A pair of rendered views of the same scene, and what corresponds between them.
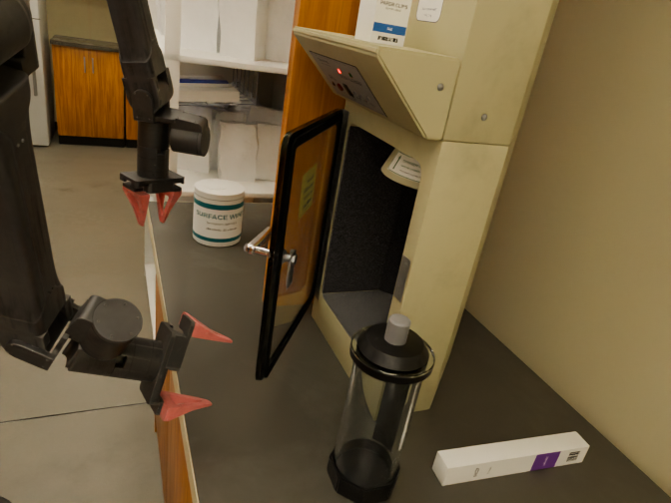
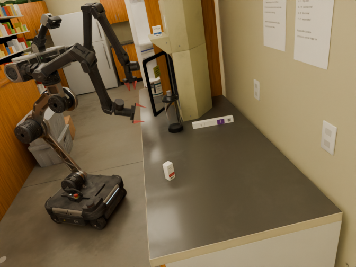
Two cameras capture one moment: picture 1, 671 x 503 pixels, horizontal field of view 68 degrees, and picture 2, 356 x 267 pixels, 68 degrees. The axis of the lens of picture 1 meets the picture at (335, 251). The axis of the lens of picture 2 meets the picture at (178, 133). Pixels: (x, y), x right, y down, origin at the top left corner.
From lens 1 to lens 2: 1.15 m
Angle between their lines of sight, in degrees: 20
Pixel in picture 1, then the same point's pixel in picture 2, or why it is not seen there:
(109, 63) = (132, 48)
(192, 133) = (134, 65)
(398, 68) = (156, 42)
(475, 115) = (177, 45)
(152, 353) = (128, 110)
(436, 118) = (168, 49)
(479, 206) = (188, 64)
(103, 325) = (117, 103)
